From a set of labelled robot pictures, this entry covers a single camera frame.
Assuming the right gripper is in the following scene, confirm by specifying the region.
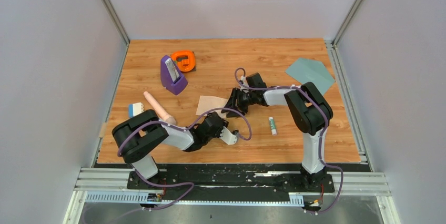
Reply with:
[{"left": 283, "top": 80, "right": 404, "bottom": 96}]
[{"left": 221, "top": 88, "right": 256, "bottom": 118}]

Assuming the beige letter paper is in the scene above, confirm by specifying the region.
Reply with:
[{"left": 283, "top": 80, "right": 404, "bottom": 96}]
[{"left": 196, "top": 95, "right": 228, "bottom": 116}]

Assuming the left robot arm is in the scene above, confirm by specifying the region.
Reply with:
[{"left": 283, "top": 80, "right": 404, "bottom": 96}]
[{"left": 111, "top": 110, "right": 238, "bottom": 189}]

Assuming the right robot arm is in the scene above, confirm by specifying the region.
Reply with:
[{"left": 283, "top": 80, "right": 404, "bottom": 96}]
[{"left": 222, "top": 73, "right": 333, "bottom": 191}]

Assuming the grey-green envelope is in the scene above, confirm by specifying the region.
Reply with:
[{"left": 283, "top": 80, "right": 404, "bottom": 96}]
[{"left": 285, "top": 58, "right": 335, "bottom": 95}]

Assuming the white green glue stick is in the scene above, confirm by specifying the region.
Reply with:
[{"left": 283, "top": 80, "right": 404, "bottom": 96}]
[{"left": 268, "top": 117, "right": 277, "bottom": 136}]

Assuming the pink toy microphone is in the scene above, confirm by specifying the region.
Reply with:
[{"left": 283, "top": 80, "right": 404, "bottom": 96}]
[{"left": 143, "top": 91, "right": 177, "bottom": 125}]

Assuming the purple stand with device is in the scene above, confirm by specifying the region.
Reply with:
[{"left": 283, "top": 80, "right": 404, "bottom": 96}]
[{"left": 160, "top": 55, "right": 188, "bottom": 95}]

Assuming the white blue toy brick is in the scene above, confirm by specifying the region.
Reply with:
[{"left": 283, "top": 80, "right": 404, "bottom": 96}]
[{"left": 128, "top": 102, "right": 145, "bottom": 118}]

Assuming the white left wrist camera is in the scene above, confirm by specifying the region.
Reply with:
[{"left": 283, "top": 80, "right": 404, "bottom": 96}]
[{"left": 219, "top": 127, "right": 238, "bottom": 145}]

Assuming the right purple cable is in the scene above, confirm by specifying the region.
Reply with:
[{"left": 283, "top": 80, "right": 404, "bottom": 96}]
[{"left": 234, "top": 67, "right": 345, "bottom": 215}]

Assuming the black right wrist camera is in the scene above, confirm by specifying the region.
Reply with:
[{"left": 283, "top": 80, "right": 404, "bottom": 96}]
[{"left": 246, "top": 73, "right": 267, "bottom": 88}]

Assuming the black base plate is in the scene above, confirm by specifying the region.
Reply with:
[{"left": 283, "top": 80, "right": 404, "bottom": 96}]
[{"left": 127, "top": 164, "right": 335, "bottom": 201}]

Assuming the aluminium frame rail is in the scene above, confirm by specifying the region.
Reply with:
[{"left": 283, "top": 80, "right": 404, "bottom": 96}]
[{"left": 63, "top": 168, "right": 399, "bottom": 223}]

